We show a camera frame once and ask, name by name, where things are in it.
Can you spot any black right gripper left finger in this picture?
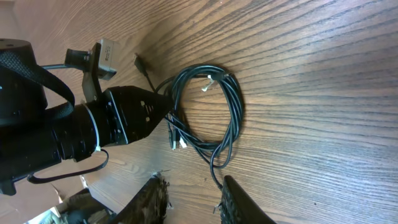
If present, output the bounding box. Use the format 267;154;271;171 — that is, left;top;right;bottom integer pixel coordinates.
109;174;170;224

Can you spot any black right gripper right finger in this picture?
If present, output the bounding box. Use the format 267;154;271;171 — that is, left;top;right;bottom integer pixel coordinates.
215;175;276;224

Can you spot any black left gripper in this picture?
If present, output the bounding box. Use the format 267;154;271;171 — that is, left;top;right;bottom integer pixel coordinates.
1;86;173;196

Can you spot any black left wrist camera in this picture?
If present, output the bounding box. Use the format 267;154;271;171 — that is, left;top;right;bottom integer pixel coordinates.
64;38;121;102

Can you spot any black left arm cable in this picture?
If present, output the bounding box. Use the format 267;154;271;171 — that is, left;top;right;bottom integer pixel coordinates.
0;51;109;184

